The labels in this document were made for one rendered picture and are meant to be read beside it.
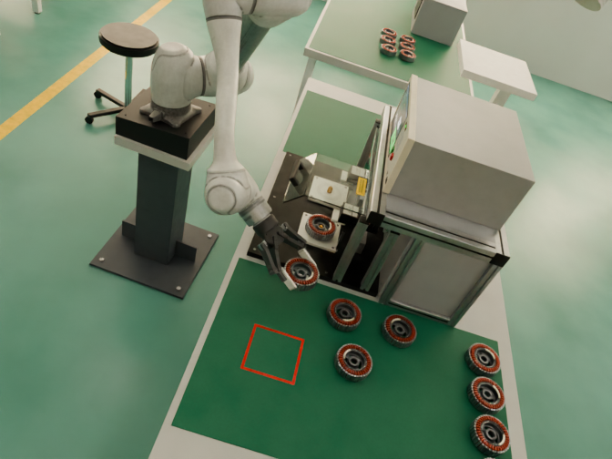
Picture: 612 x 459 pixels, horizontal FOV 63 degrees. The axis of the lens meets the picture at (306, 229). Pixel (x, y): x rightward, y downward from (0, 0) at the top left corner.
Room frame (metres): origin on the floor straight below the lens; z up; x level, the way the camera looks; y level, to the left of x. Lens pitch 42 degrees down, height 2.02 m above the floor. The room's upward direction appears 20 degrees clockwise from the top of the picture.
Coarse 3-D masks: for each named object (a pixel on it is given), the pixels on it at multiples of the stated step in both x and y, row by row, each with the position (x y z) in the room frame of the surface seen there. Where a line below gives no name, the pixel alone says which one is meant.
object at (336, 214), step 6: (336, 210) 1.41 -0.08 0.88; (342, 210) 1.37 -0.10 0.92; (348, 210) 1.38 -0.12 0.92; (336, 216) 1.38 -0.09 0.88; (342, 216) 1.36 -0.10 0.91; (348, 216) 1.36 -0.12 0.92; (354, 216) 1.37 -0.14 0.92; (336, 222) 1.36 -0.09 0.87; (342, 222) 1.35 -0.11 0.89; (348, 222) 1.36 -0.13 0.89; (354, 222) 1.36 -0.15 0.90; (372, 228) 1.37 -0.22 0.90
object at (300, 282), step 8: (288, 264) 1.07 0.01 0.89; (296, 264) 1.08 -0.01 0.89; (304, 264) 1.09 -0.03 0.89; (312, 264) 1.10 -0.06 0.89; (288, 272) 1.04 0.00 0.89; (296, 272) 1.05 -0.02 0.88; (304, 272) 1.07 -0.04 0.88; (312, 272) 1.07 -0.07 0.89; (296, 280) 1.01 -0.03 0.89; (304, 280) 1.03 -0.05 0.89; (312, 280) 1.04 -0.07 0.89; (296, 288) 1.01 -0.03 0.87; (304, 288) 1.02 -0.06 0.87; (312, 288) 1.04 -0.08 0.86
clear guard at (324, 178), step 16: (304, 160) 1.41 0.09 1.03; (320, 160) 1.40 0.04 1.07; (336, 160) 1.43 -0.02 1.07; (304, 176) 1.31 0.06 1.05; (320, 176) 1.32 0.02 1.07; (336, 176) 1.35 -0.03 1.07; (352, 176) 1.38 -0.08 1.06; (368, 176) 1.41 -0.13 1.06; (288, 192) 1.24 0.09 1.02; (304, 192) 1.21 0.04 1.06; (320, 192) 1.24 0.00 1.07; (336, 192) 1.27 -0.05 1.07; (352, 192) 1.30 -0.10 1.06; (368, 192) 1.33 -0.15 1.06; (352, 208) 1.22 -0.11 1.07
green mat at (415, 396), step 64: (256, 320) 0.93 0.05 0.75; (320, 320) 1.02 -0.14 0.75; (384, 320) 1.12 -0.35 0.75; (192, 384) 0.67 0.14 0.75; (256, 384) 0.73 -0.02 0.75; (320, 384) 0.80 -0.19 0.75; (384, 384) 0.88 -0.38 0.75; (448, 384) 0.96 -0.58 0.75; (256, 448) 0.56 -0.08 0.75; (320, 448) 0.62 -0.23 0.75; (384, 448) 0.69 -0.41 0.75; (448, 448) 0.75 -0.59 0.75
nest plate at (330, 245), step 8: (304, 216) 1.43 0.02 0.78; (304, 224) 1.39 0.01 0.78; (336, 224) 1.45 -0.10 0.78; (304, 232) 1.35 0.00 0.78; (336, 232) 1.41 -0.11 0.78; (312, 240) 1.32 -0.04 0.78; (320, 240) 1.34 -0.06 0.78; (328, 240) 1.35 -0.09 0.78; (336, 240) 1.37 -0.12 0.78; (320, 248) 1.31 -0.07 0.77; (328, 248) 1.32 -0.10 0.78
